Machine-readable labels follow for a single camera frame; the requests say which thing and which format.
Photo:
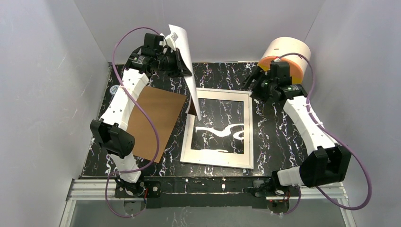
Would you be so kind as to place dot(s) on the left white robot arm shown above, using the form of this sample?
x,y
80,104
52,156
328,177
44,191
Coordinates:
x,y
109,131

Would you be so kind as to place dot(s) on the autumn forest photo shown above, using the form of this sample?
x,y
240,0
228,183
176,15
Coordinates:
x,y
183,45

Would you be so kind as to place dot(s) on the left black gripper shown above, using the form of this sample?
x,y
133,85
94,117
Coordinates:
x,y
180,63

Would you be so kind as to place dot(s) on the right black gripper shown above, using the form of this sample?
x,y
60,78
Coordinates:
x,y
261,81

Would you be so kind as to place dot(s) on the clear acrylic frame sheet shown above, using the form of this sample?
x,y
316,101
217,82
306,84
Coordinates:
x,y
221,128

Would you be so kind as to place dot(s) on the white cylindrical drawer unit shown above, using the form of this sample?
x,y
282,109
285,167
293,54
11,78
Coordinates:
x,y
284,45

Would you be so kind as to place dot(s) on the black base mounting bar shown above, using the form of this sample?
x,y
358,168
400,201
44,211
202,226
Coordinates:
x,y
165,192

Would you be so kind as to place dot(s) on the white picture frame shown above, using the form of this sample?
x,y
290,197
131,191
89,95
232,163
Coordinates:
x,y
245,160

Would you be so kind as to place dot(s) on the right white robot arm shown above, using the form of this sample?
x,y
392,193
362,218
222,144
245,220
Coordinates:
x,y
327,160

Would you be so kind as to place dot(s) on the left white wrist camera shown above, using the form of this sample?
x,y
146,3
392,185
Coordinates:
x,y
168,42

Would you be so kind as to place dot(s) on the small blue lidded jar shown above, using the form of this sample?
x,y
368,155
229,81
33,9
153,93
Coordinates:
x,y
113,90

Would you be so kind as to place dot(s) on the brown frame backing board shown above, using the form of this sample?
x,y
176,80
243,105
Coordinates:
x,y
163,108

